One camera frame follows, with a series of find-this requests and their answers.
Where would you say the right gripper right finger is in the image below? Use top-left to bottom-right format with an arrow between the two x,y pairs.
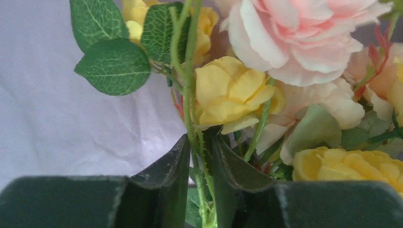
212,136 -> 403,228

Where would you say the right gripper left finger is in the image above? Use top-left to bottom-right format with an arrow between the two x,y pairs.
0,135 -> 190,228

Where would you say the yellow rose stem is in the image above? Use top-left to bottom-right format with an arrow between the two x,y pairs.
122,0 -> 279,228

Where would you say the pink paper flower bouquet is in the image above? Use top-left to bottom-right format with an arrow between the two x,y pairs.
0,0 -> 403,190

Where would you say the cream rose stem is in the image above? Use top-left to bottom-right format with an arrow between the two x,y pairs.
257,43 -> 403,193

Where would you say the pink rose stem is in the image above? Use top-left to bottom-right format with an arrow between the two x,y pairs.
211,0 -> 394,164

